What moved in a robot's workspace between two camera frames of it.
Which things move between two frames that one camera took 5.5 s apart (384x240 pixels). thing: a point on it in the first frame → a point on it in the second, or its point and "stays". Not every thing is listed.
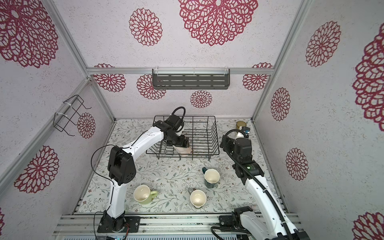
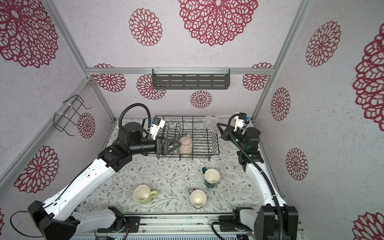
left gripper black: (181, 143) → (163, 150)
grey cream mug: (198, 198) stays
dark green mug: (211, 177) stays
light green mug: (143, 195) stays
